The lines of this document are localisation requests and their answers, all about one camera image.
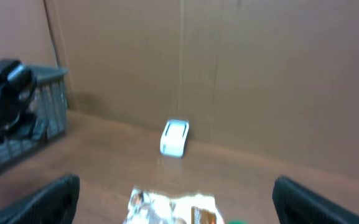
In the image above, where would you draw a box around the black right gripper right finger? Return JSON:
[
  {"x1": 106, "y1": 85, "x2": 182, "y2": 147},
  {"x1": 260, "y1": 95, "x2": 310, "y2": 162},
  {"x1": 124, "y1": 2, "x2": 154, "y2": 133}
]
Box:
[{"x1": 272, "y1": 175, "x2": 359, "y2": 224}]

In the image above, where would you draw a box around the beige red snack bag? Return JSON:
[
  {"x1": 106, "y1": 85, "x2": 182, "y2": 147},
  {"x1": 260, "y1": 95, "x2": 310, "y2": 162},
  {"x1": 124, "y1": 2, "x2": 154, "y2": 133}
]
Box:
[{"x1": 123, "y1": 187, "x2": 225, "y2": 224}]

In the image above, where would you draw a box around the green lid jar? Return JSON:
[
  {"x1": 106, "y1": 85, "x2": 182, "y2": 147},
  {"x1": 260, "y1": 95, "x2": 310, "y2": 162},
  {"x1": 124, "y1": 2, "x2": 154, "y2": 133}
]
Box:
[{"x1": 226, "y1": 220, "x2": 248, "y2": 224}]

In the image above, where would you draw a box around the grey plastic mesh basket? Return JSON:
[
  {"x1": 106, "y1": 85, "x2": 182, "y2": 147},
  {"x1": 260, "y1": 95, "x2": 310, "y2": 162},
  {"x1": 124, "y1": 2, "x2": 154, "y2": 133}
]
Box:
[{"x1": 0, "y1": 59, "x2": 68, "y2": 172}]

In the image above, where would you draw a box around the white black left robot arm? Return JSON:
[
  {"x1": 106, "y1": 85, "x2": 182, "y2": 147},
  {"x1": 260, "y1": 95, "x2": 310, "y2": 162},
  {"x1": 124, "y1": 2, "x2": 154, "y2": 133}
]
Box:
[{"x1": 0, "y1": 59, "x2": 49, "y2": 144}]

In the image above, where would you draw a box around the white barcode scanner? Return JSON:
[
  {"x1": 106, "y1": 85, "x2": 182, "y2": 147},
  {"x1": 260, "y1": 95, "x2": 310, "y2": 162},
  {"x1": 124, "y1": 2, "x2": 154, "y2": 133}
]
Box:
[{"x1": 160, "y1": 119, "x2": 190, "y2": 158}]

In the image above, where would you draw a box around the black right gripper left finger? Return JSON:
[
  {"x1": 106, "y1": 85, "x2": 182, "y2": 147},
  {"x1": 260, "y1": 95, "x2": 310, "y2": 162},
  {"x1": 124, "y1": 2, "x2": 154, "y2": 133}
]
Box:
[{"x1": 0, "y1": 174, "x2": 80, "y2": 224}]

